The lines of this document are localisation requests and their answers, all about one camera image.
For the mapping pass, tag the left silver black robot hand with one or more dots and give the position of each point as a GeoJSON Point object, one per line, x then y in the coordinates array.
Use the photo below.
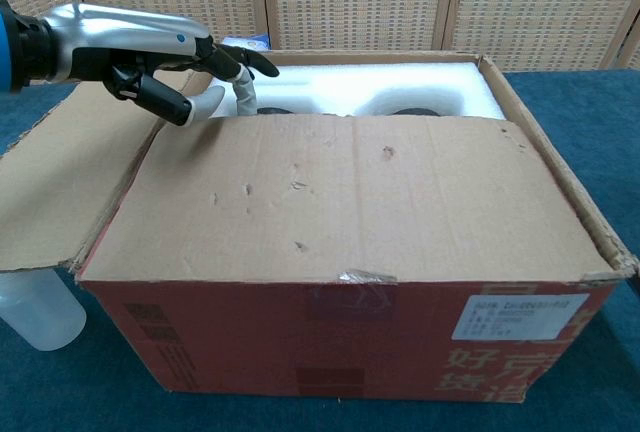
{"type": "Point", "coordinates": [125, 37]}

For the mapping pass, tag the red cardboard shipping box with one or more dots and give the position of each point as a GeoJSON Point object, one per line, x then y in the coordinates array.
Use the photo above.
{"type": "Point", "coordinates": [310, 202]}

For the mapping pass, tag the white blue carton pack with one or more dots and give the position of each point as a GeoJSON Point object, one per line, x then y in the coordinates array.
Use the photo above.
{"type": "Point", "coordinates": [250, 43]}

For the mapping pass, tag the black round item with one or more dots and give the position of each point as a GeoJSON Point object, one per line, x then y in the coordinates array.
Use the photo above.
{"type": "Point", "coordinates": [275, 111]}
{"type": "Point", "coordinates": [412, 111]}

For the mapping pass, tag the white foam packing insert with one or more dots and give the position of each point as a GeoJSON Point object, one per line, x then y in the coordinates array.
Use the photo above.
{"type": "Point", "coordinates": [340, 82]}

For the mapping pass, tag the translucent white plastic bottle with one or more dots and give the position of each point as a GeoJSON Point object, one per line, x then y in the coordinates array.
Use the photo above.
{"type": "Point", "coordinates": [35, 317]}

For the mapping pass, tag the blue carpet table cover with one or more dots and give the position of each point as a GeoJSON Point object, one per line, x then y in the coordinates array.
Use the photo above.
{"type": "Point", "coordinates": [60, 392]}

